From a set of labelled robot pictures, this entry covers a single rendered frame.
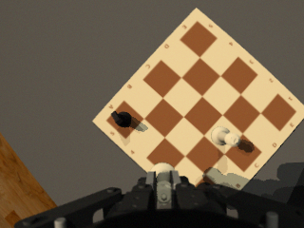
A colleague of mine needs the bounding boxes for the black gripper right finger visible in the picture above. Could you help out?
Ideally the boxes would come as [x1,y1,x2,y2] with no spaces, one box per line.
[170,170,304,228]

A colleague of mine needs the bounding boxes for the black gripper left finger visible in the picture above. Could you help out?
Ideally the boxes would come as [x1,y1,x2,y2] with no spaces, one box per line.
[14,171,157,228]

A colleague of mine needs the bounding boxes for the brown and cream chessboard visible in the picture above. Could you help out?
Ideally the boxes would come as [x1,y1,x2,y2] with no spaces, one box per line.
[92,8,304,190]

